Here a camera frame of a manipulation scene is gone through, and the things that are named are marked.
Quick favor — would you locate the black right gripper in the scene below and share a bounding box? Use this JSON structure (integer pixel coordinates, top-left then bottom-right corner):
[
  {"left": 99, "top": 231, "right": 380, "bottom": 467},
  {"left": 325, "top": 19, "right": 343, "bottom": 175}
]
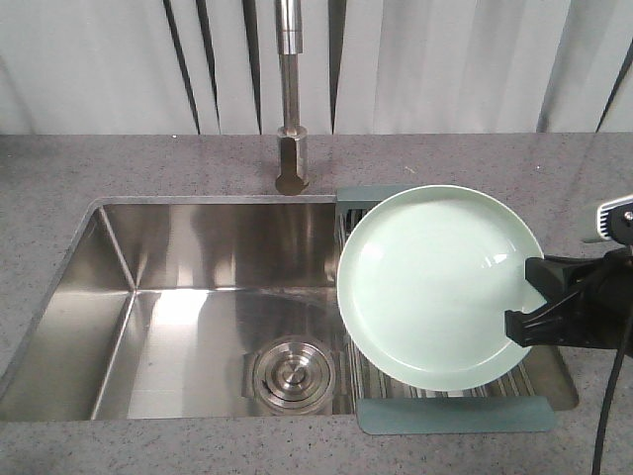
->
[{"left": 503, "top": 248, "right": 632, "bottom": 349}]

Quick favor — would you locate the pale green round plate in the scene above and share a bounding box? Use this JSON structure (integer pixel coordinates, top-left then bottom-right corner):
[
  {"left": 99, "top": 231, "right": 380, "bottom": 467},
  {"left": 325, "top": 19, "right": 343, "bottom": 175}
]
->
[{"left": 336, "top": 184, "right": 546, "bottom": 392}]

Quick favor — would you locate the white pleated curtain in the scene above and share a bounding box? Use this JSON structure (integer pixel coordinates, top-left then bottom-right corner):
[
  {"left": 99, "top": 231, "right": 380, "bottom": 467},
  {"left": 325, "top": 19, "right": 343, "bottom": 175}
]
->
[{"left": 1, "top": 1, "right": 632, "bottom": 135}]

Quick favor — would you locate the round steel sink drain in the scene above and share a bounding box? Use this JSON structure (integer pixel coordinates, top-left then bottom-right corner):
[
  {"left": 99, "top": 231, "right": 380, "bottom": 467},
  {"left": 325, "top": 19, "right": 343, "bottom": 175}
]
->
[{"left": 250, "top": 334, "right": 336, "bottom": 416}]

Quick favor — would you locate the long black camera cable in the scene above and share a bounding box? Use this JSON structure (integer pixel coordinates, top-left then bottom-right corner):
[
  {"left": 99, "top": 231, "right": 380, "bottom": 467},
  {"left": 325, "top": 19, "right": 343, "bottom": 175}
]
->
[{"left": 590, "top": 340, "right": 633, "bottom": 475}]

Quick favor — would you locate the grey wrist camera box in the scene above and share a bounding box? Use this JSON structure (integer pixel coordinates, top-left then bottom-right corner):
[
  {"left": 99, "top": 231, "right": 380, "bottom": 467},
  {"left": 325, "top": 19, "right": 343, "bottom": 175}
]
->
[{"left": 578, "top": 195, "right": 632, "bottom": 245}]

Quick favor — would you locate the steel kitchen faucet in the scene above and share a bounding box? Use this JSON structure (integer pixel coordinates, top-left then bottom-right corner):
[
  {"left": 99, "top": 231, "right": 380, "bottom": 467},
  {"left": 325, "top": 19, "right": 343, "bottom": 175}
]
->
[{"left": 275, "top": 0, "right": 309, "bottom": 196}]

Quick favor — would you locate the grey-blue wire dish rack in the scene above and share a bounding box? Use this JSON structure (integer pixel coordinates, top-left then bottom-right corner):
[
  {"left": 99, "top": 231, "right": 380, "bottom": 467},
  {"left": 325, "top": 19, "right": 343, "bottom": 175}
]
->
[{"left": 333, "top": 185, "right": 557, "bottom": 436}]

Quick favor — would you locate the stainless steel sink basin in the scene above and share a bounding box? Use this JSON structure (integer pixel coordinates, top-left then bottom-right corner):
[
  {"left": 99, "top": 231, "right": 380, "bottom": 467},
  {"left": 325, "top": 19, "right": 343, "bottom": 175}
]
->
[{"left": 1, "top": 187, "right": 579, "bottom": 433}]

